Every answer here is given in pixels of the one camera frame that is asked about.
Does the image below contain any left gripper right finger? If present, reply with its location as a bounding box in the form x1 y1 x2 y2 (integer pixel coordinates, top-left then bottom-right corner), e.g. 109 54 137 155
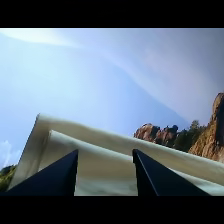
131 148 212 197

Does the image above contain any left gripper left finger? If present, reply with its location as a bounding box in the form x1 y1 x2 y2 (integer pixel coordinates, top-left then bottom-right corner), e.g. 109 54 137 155
5 148 80 197

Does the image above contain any cream T-shirt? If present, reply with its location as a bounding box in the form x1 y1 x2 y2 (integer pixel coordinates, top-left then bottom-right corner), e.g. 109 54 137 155
7 113 224 197

